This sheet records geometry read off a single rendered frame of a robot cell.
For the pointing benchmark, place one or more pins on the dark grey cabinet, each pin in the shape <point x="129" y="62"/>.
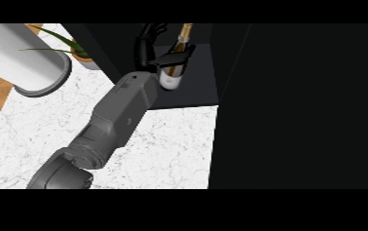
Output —
<point x="195" y="88"/>

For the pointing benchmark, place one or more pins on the green leafy plant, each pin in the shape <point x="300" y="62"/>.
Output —
<point x="69" y="45"/>

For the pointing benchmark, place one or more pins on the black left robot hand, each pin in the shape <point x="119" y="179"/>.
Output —
<point x="142" y="54"/>

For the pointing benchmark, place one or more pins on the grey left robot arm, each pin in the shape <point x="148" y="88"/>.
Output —
<point x="122" y="106"/>

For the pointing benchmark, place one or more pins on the white cylinder with grey rim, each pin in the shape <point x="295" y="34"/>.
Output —
<point x="26" y="62"/>

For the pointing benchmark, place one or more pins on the wine bottle with white base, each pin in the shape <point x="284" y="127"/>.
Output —
<point x="169" y="78"/>

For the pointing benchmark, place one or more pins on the grey plant pot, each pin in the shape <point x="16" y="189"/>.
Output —
<point x="88" y="62"/>

